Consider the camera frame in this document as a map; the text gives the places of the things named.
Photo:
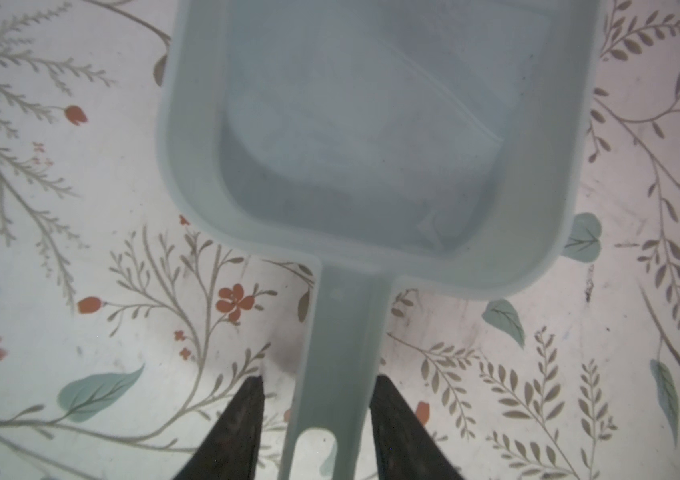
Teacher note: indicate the pale blue plastic dustpan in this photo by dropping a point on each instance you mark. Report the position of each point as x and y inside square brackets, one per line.
[392, 143]

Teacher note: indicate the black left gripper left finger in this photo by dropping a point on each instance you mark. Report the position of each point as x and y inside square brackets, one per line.
[230, 450]

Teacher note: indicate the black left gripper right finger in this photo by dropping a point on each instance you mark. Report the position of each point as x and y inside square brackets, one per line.
[404, 450]

